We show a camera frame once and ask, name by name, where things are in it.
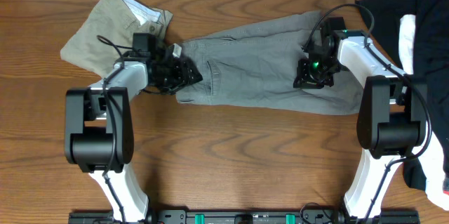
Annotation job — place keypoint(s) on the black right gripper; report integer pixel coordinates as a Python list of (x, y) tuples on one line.
[(306, 81)]

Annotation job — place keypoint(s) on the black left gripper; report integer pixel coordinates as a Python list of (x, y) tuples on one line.
[(183, 76)]

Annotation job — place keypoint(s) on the grey shorts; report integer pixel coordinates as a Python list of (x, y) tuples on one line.
[(255, 66)]

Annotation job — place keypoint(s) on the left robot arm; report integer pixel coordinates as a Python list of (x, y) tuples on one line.
[(99, 136)]

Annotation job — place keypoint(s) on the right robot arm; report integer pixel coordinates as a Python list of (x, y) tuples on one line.
[(393, 117)]

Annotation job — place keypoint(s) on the black garment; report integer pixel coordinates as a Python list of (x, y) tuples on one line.
[(430, 60)]

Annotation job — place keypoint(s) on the folded khaki shorts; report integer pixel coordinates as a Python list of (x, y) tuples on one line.
[(116, 20)]

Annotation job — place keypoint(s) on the left green clamp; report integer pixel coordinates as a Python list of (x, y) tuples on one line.
[(199, 219)]

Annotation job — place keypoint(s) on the green clamp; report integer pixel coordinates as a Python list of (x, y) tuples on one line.
[(290, 219), (199, 219)]

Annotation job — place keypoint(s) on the right green clamp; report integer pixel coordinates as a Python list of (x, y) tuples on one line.
[(290, 219)]

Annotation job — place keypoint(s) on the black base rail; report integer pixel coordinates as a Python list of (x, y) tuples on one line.
[(307, 215)]

